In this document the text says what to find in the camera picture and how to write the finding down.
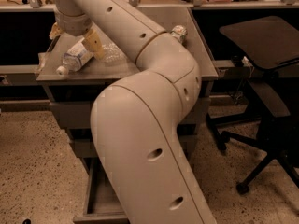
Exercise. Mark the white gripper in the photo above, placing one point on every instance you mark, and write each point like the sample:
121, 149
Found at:
76, 25

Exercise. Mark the blue label plastic bottle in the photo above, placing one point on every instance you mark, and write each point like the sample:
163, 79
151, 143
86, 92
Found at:
74, 59

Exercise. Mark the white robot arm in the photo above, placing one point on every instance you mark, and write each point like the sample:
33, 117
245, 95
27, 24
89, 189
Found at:
134, 120

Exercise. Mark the grey drawer cabinet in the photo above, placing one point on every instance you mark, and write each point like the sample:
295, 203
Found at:
86, 84

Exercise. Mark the clear red label bottle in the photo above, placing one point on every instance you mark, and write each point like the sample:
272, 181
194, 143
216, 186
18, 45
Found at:
112, 53

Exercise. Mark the grey open bottom drawer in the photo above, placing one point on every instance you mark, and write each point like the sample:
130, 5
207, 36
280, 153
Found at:
101, 204

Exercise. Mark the black office chair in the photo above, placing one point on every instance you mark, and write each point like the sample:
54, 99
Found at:
271, 45

